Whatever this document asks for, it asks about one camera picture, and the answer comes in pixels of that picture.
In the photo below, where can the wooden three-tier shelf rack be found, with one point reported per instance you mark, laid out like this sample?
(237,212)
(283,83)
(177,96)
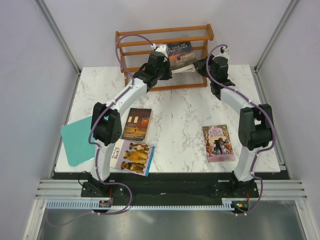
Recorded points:
(134,52)

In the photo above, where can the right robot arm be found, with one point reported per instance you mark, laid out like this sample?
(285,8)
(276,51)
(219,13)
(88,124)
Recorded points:
(255,128)

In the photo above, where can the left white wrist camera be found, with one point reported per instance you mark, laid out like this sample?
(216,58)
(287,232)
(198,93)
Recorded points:
(161,48)

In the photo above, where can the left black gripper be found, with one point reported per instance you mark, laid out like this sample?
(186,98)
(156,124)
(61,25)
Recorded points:
(169,75)

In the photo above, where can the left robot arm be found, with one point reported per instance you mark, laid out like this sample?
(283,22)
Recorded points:
(106,126)

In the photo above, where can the A Tale of Two Cities book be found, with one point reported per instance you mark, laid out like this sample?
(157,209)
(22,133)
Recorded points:
(180,55)

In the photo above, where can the teal plastic file folder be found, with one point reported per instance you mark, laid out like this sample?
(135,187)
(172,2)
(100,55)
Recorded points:
(75,137)

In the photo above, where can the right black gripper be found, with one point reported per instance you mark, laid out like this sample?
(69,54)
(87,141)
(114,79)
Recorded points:
(200,65)

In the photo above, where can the Why Do Dogs Bark book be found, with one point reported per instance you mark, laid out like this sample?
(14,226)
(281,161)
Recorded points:
(132,157)

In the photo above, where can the light blue cable duct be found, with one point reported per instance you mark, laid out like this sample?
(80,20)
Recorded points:
(87,204)

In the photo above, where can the Kate DiCamillo dark book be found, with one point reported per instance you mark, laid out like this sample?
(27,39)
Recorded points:
(136,125)

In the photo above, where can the Jane Eyre blue book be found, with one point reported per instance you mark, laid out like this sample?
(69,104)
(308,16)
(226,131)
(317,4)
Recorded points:
(185,69)

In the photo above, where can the Taming of the Shrew book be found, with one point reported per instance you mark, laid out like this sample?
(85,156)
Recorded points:
(218,146)

